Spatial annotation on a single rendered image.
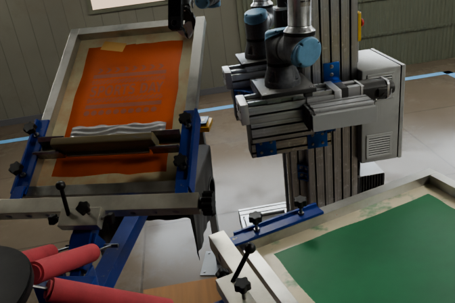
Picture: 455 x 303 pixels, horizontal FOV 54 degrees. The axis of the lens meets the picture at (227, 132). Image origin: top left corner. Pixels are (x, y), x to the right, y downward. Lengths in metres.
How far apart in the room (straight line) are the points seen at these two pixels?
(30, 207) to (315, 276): 0.88
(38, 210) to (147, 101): 0.54
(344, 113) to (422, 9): 4.64
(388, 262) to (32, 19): 5.01
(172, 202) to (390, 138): 1.25
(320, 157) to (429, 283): 1.04
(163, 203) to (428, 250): 0.78
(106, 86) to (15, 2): 4.04
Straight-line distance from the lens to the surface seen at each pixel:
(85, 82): 1.86
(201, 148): 2.09
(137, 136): 1.46
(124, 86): 1.77
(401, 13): 6.23
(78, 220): 1.38
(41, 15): 5.71
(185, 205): 1.32
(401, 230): 1.51
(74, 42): 1.99
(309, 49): 1.67
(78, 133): 1.70
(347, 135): 2.21
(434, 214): 1.60
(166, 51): 1.83
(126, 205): 1.38
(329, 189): 2.32
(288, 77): 1.81
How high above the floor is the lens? 1.85
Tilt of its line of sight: 24 degrees down
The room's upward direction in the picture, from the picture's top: 7 degrees counter-clockwise
